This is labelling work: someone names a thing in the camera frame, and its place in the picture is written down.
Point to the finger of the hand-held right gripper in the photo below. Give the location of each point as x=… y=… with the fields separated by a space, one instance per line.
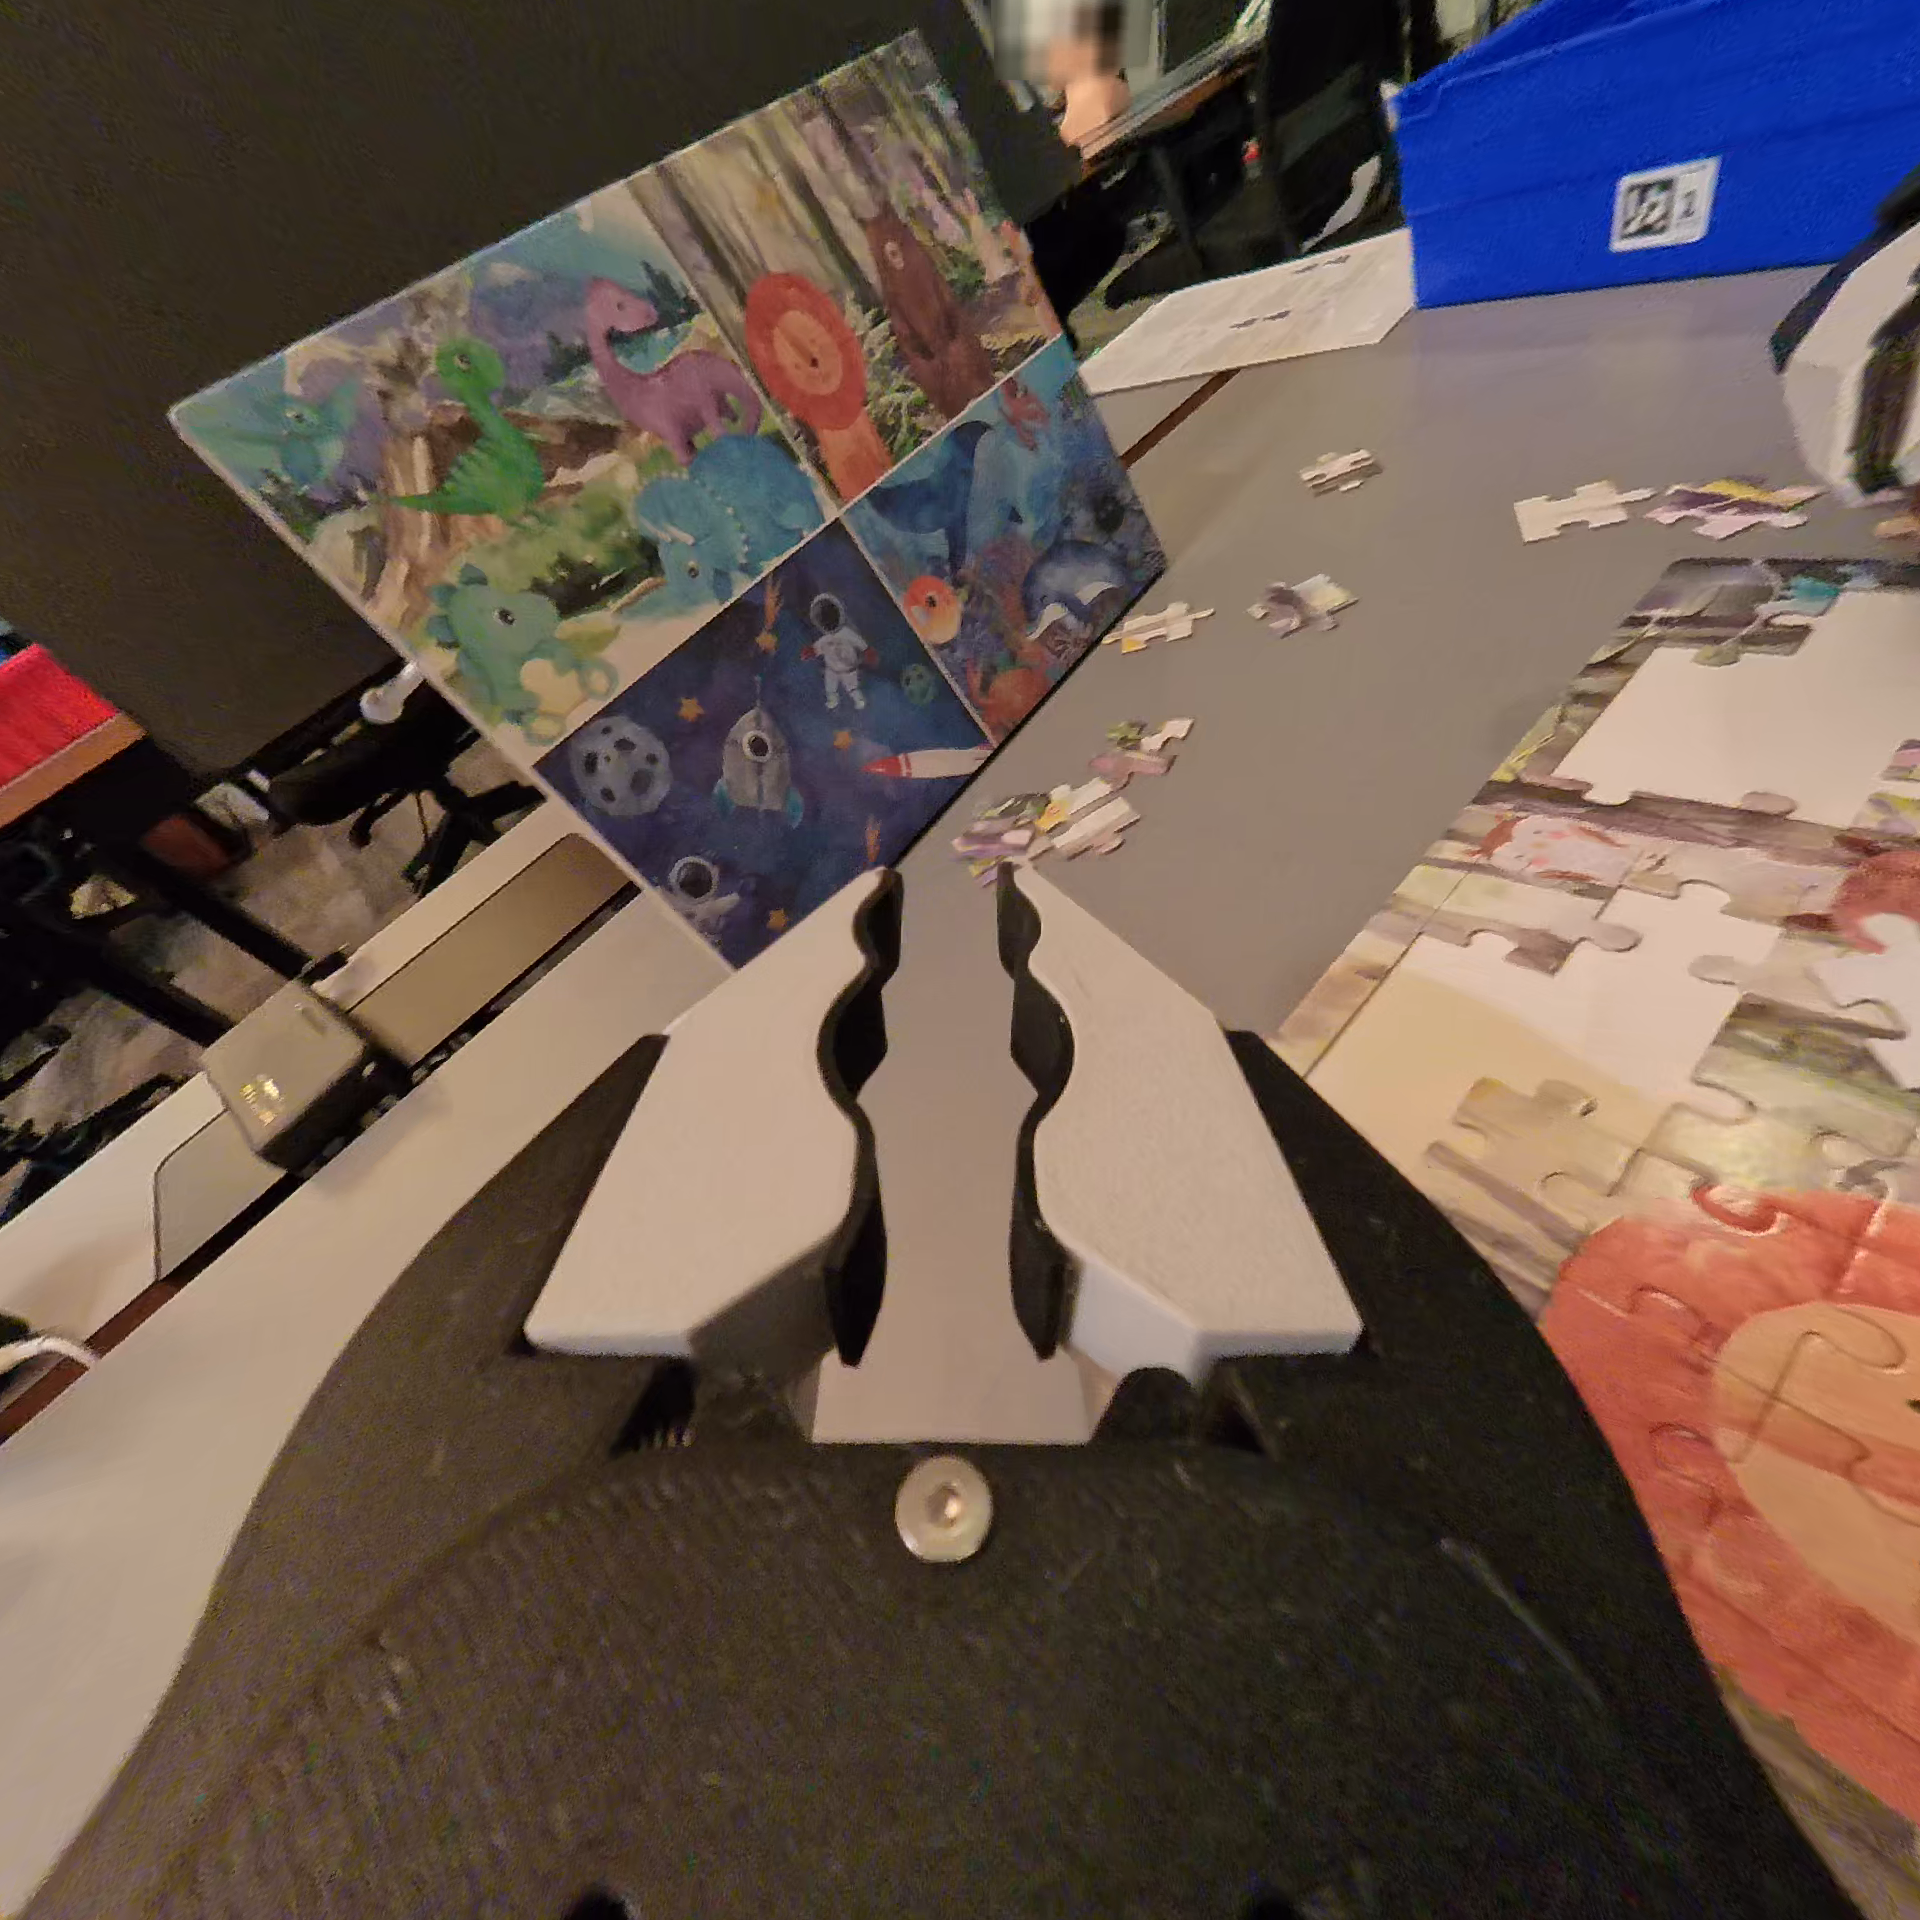
x=1907 y=437
x=1824 y=406

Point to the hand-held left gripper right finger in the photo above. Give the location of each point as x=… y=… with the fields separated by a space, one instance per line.
x=1186 y=1187

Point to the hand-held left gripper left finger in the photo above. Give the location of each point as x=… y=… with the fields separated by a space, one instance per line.
x=705 y=1202

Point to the partly assembled jigsaw puzzle tray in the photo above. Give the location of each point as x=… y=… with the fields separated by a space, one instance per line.
x=1653 y=1050

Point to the yellow brown puzzle piece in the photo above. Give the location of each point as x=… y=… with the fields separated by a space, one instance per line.
x=1899 y=528

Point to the purple yellow puzzle piece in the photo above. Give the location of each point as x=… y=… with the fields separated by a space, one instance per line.
x=1724 y=503

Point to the blue plastic bin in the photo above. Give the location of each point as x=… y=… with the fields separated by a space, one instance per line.
x=1576 y=150

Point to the clump of puzzle pieces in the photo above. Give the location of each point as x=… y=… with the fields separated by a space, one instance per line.
x=1047 y=824

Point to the grey desk control box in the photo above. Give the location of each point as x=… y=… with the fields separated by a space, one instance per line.
x=285 y=1075

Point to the purple green puzzle piece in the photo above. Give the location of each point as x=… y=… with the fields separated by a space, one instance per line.
x=1143 y=745

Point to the grey white puzzle piece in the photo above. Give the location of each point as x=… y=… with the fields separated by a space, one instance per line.
x=1338 y=470

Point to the black office chair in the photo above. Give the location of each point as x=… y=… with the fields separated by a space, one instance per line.
x=1319 y=120
x=392 y=797

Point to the purple white puzzle piece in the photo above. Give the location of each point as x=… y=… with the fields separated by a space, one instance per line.
x=1301 y=604

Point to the pale yellow puzzle piece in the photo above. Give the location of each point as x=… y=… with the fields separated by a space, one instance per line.
x=1158 y=628

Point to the white paper sheet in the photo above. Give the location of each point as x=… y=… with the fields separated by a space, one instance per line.
x=1260 y=313

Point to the illustrated puzzle picture board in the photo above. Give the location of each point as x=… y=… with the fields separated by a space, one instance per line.
x=672 y=497

